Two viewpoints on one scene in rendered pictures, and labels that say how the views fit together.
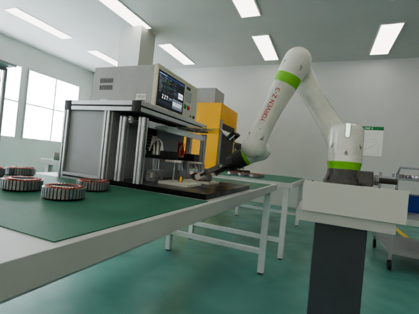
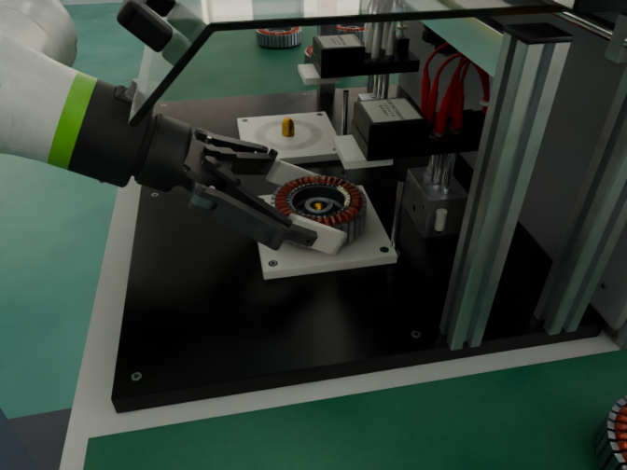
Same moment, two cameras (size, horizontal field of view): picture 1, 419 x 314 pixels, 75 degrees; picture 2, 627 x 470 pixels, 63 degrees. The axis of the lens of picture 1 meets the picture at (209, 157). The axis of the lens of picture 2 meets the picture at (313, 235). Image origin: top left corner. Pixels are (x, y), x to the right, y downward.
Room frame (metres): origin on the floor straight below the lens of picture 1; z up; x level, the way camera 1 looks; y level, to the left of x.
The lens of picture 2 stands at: (1.91, -0.25, 1.14)
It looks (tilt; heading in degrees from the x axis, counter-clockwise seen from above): 37 degrees down; 146
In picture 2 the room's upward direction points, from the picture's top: straight up
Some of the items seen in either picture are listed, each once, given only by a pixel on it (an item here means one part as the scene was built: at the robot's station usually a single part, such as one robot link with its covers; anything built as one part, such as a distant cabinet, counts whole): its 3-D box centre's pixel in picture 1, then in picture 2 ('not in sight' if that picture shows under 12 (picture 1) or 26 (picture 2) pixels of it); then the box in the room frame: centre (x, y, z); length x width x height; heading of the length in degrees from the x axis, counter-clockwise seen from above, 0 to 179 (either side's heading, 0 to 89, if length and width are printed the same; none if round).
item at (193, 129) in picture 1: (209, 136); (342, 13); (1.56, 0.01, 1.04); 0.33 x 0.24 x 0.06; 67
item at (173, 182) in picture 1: (180, 183); (288, 137); (1.28, 0.12, 0.78); 0.15 x 0.15 x 0.01; 67
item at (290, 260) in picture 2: (201, 181); (318, 227); (1.50, 0.03, 0.78); 0.15 x 0.15 x 0.01; 67
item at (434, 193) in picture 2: (179, 174); (434, 200); (1.56, 0.16, 0.80); 0.07 x 0.05 x 0.06; 157
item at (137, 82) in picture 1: (149, 96); not in sight; (1.53, 0.37, 1.22); 0.44 x 0.39 x 0.20; 157
